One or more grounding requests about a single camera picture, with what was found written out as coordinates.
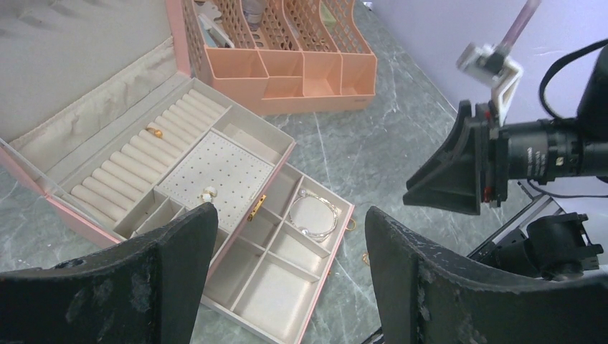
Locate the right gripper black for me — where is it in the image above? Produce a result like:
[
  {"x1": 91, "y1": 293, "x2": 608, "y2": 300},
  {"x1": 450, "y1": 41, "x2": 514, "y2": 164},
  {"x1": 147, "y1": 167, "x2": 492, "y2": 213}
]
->
[{"x1": 402, "y1": 100, "x2": 584, "y2": 215}]

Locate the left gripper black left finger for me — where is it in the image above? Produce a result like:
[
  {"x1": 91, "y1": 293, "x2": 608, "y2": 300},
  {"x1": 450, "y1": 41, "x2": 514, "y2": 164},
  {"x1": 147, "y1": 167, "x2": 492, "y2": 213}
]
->
[{"x1": 1, "y1": 203, "x2": 219, "y2": 343}]

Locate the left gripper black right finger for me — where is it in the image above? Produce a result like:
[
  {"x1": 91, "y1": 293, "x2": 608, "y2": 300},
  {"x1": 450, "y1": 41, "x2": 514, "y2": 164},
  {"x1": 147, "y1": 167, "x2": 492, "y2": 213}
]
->
[{"x1": 364, "y1": 207, "x2": 607, "y2": 343}]

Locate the silver pearl bracelet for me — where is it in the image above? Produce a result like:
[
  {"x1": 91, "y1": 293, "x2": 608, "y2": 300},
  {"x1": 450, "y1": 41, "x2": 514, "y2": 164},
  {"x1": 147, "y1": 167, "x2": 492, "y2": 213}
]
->
[{"x1": 288, "y1": 188, "x2": 341, "y2": 240}]

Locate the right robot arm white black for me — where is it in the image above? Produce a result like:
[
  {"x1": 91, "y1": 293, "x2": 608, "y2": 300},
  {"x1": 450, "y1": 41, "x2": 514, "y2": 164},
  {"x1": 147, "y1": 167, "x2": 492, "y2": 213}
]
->
[{"x1": 402, "y1": 40, "x2": 607, "y2": 280}]

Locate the pink jewelry box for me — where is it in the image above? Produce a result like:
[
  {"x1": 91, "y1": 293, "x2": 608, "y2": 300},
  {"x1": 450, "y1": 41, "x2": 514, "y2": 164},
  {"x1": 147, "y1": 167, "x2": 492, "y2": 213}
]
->
[{"x1": 1, "y1": 1, "x2": 353, "y2": 343}]

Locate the green rectangular box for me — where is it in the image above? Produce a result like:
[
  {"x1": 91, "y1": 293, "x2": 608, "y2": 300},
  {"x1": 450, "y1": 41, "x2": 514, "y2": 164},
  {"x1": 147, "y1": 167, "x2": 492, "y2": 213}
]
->
[{"x1": 320, "y1": 1, "x2": 337, "y2": 31}]

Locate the orange desk file organizer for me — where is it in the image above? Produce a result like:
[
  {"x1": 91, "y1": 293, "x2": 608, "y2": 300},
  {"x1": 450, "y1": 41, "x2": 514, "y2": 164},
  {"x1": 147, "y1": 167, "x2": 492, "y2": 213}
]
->
[{"x1": 181, "y1": 1, "x2": 377, "y2": 115}]

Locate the clear tape roll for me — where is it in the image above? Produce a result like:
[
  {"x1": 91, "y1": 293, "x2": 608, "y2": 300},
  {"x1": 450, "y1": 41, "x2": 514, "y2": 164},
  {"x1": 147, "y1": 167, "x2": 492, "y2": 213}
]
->
[{"x1": 242, "y1": 0, "x2": 267, "y2": 27}]

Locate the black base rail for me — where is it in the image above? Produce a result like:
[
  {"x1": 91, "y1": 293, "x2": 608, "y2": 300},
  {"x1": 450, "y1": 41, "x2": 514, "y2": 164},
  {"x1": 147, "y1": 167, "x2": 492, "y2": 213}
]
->
[{"x1": 467, "y1": 182, "x2": 565, "y2": 262}]

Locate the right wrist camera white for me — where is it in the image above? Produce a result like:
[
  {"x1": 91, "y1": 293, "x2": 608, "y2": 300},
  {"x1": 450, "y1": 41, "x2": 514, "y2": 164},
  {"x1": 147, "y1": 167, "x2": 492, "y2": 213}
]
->
[{"x1": 457, "y1": 43, "x2": 523, "y2": 126}]

